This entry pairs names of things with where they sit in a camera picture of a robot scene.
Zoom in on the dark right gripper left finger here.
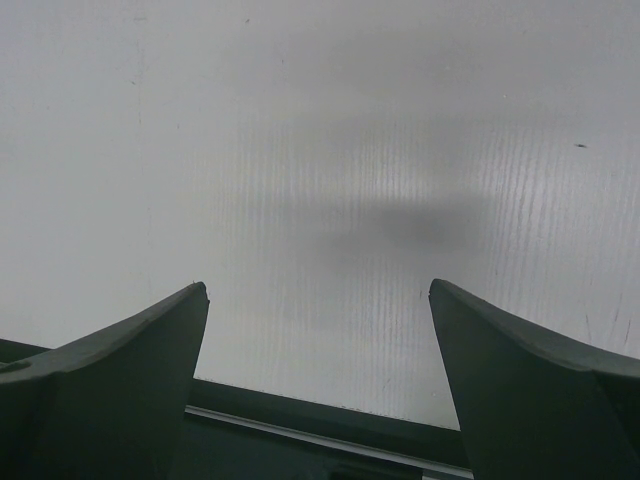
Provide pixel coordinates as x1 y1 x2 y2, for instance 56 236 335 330
1 282 208 479

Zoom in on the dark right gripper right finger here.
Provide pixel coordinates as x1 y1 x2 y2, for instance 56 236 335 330
429 279 639 479

